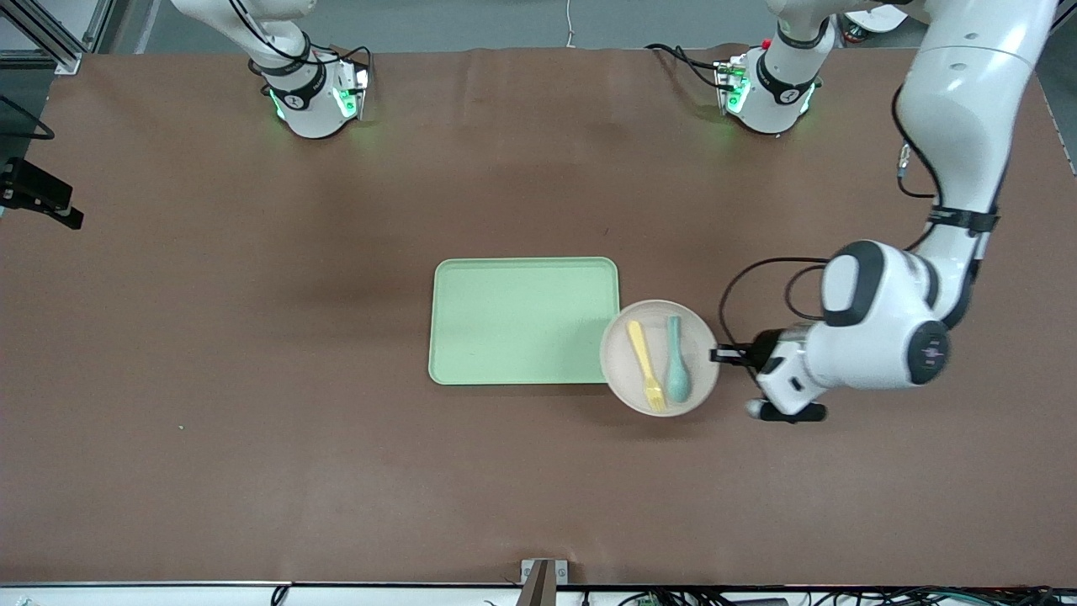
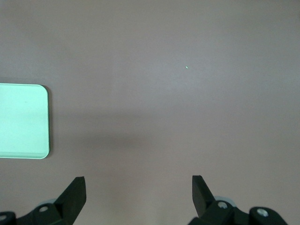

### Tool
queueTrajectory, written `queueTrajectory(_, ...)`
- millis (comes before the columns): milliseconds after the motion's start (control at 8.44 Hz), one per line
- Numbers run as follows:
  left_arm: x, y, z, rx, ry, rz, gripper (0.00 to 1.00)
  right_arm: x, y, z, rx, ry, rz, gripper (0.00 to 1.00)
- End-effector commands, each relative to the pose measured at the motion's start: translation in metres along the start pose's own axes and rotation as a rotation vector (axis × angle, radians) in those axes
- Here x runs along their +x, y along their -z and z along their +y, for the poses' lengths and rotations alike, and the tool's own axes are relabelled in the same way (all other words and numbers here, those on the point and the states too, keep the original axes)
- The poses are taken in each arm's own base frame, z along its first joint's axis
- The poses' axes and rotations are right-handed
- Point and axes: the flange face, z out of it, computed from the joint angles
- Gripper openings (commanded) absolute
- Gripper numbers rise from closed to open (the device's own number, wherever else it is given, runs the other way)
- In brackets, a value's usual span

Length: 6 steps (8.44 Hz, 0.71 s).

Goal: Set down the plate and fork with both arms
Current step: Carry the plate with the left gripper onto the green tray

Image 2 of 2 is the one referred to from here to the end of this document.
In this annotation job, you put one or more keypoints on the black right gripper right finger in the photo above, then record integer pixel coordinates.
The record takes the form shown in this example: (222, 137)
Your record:
(204, 204)

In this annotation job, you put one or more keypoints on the light green rectangular tray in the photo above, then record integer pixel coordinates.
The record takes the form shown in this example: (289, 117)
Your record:
(23, 122)

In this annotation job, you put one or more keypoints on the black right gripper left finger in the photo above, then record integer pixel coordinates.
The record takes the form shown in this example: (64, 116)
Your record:
(70, 201)

